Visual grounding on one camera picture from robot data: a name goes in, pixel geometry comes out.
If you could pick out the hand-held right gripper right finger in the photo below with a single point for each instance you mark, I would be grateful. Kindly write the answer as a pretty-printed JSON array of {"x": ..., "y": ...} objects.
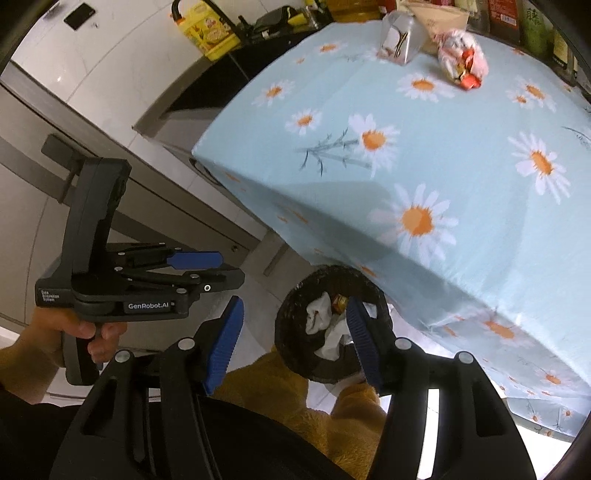
[{"x": 362, "y": 341}]

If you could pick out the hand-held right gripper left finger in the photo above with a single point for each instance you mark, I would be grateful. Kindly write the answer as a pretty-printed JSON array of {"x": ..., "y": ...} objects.
[{"x": 226, "y": 346}]

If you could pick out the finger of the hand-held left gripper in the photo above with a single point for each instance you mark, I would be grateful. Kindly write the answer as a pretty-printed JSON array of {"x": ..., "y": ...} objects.
[
  {"x": 221, "y": 279},
  {"x": 194, "y": 261}
]

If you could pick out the grey cloth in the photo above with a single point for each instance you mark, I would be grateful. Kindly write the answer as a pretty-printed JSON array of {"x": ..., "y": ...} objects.
[{"x": 334, "y": 341}]

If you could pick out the yellow snack wrapper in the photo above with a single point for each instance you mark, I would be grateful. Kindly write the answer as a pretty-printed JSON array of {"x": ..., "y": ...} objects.
[{"x": 340, "y": 304}]

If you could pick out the white tissue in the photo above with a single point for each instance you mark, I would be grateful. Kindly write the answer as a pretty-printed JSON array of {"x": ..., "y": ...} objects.
[{"x": 318, "y": 314}]

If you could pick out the round bin with black bag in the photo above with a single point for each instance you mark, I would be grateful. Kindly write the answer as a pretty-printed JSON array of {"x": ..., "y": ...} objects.
[{"x": 295, "y": 314}]

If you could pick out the person's left forearm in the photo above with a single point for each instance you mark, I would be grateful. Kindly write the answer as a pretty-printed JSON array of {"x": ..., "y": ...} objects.
[{"x": 23, "y": 369}]

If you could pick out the person's left hand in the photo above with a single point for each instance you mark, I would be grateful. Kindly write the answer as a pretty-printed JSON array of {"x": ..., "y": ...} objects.
[{"x": 78, "y": 328}]

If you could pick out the white cabinet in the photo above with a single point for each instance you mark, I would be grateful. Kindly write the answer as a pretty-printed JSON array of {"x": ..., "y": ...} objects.
[{"x": 138, "y": 184}]

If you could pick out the person's fuzzy tan pants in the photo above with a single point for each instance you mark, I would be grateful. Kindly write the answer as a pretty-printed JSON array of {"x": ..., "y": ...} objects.
[{"x": 341, "y": 429}]

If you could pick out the black kitchen sink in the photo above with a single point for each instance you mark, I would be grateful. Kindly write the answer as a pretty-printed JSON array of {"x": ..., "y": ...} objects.
[{"x": 217, "y": 78}]

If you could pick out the blue daisy print tablecloth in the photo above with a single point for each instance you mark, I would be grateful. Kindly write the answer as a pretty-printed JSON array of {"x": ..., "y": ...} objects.
[{"x": 461, "y": 184}]

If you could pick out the small black flat object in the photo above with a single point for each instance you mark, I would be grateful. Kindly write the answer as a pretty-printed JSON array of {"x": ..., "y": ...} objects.
[{"x": 79, "y": 16}]

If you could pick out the yellow dish soap bottle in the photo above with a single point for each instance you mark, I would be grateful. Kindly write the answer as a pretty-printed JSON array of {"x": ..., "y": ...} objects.
[{"x": 207, "y": 30}]

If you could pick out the yellow sponge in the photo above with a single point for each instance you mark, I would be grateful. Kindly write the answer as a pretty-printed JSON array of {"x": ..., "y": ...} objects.
[{"x": 301, "y": 17}]

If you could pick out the large cooking oil bottle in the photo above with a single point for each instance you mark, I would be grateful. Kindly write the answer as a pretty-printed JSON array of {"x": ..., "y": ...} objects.
[{"x": 355, "y": 9}]

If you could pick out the clear plastic cup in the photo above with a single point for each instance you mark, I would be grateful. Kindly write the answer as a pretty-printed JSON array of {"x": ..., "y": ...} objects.
[{"x": 401, "y": 37}]

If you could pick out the clear bag with red wrappers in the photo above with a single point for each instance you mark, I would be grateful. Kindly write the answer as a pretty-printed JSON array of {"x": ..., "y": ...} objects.
[{"x": 461, "y": 55}]

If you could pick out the brown paper bag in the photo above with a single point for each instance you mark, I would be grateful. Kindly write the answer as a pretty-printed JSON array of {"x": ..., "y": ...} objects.
[{"x": 438, "y": 18}]

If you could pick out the small dark sauce bottle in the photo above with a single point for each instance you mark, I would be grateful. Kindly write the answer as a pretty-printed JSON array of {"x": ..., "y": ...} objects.
[{"x": 563, "y": 48}]

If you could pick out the amber bottle red label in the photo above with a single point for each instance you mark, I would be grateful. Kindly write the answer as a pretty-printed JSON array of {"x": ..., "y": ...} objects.
[{"x": 503, "y": 14}]

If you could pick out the green bottle yellow cap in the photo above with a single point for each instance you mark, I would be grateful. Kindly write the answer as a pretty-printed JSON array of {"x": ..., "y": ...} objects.
[{"x": 535, "y": 27}]

